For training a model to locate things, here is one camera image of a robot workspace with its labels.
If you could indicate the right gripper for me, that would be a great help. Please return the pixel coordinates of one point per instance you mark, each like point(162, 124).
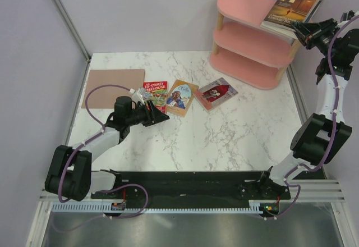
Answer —
point(304, 30)

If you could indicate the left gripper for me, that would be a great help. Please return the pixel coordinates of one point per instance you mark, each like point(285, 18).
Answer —
point(153, 115)

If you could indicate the blue Nineteen Eighty-Four book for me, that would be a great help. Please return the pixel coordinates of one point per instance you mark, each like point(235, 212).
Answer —
point(280, 29)

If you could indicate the brown Edward Tulane book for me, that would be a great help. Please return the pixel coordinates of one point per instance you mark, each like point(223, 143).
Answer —
point(285, 12)

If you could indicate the pink Shakespeare story book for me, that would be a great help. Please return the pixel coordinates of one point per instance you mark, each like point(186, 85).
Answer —
point(214, 94)

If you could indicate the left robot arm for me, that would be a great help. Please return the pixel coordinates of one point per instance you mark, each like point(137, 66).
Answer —
point(69, 175)

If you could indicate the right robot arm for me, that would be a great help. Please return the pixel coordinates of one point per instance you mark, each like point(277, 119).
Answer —
point(324, 133)

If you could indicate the red Treehouse book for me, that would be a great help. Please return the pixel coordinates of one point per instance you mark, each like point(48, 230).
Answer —
point(156, 92)

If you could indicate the tan Othello book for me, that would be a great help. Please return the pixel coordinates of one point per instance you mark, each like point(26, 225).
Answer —
point(180, 97)

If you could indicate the brown cardboard file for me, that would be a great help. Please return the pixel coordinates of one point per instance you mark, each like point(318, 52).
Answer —
point(105, 98)

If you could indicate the pink three-tier shelf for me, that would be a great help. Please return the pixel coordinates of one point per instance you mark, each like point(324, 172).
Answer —
point(244, 50)

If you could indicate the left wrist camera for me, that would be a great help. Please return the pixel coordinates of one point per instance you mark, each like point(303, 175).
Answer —
point(138, 95)

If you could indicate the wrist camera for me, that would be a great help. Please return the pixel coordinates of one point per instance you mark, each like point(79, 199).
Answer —
point(346, 16)
point(138, 95)

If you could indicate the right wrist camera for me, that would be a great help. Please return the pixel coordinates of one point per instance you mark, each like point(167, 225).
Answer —
point(346, 16)

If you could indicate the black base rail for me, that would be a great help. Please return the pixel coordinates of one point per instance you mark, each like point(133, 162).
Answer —
point(181, 188)

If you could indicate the white slotted cable duct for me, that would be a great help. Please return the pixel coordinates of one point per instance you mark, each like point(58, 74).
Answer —
point(117, 208)

